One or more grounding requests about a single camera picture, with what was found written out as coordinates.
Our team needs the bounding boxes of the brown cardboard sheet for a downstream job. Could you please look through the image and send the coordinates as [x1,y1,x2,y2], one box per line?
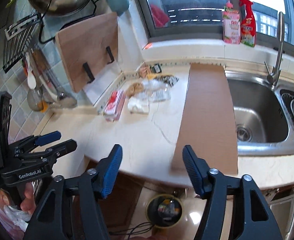
[171,63,238,175]

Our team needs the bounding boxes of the steel faucet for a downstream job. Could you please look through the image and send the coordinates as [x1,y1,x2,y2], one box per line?
[265,11,285,87]

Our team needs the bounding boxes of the wooden base cabinet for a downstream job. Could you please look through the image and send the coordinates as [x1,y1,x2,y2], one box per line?
[72,160,294,240]

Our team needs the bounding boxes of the black cutting board holder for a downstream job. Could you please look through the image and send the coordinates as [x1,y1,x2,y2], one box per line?
[83,46,115,84]

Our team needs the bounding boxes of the red spray bottle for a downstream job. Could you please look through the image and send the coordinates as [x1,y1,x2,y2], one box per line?
[239,0,257,47]

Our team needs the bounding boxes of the teal utensil holder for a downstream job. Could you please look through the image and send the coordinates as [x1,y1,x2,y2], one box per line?
[104,0,130,16]

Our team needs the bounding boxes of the stainless steel sink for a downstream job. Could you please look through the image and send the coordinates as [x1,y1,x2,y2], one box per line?
[224,70,294,153]

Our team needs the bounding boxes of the clear bag of noodles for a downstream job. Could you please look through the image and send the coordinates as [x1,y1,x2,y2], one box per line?
[126,82,144,98]

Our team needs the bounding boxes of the white tissue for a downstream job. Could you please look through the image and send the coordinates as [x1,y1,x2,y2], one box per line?
[127,96,150,114]

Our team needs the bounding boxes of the white plastic bag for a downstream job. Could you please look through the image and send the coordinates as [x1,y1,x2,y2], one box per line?
[3,205,31,232]

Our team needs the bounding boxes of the clear plastic box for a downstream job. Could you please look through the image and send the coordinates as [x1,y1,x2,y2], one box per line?
[149,85,172,103]

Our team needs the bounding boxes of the person's left hand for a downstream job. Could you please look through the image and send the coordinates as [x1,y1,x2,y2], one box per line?
[0,183,38,213]

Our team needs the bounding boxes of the hanging kitchen utensils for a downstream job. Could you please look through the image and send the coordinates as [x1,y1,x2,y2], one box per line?
[33,50,78,108]

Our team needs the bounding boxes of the black cable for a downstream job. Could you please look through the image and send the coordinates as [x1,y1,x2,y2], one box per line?
[109,221,157,240]

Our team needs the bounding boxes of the round trash bin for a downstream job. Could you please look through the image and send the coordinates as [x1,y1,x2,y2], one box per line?
[146,194,183,229]

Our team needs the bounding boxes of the dark framed window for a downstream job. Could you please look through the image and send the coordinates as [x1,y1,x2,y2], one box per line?
[131,0,294,55]

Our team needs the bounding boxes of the pink pump bottle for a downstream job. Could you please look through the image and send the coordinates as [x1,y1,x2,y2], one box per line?
[222,0,242,45]

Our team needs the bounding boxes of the stainless appliance front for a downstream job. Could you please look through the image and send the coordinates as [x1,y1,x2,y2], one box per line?
[270,192,294,240]

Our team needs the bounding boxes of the clear plastic wrap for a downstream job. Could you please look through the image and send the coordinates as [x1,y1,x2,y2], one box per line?
[143,80,162,93]

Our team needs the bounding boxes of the tan snack packet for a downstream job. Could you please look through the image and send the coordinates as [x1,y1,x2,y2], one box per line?
[139,65,153,78]

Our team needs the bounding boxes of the white rice paddle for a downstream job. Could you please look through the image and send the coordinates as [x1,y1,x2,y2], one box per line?
[26,52,37,90]

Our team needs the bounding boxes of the black slatted wall shelf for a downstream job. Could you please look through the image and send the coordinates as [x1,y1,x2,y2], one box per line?
[2,12,41,73]

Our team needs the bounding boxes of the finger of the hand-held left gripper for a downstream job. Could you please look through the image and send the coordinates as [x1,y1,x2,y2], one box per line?
[14,131,62,153]
[15,140,78,165]

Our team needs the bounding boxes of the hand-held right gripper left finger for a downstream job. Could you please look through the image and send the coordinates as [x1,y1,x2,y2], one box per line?
[24,144,124,240]

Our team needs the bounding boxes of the wooden cutting board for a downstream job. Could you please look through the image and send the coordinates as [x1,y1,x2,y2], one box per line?
[55,12,119,93]

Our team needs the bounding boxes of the wire mesh strainer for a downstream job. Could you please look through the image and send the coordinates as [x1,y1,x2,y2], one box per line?
[27,89,45,112]

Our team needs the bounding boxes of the black and white patterned wrapper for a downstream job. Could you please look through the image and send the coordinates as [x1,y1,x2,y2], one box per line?
[158,75,180,87]

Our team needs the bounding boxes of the pink carton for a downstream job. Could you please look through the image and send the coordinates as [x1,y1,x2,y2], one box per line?
[104,90,126,122]

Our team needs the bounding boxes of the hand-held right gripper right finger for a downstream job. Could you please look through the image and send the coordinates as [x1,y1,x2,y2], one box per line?
[182,144,283,240]

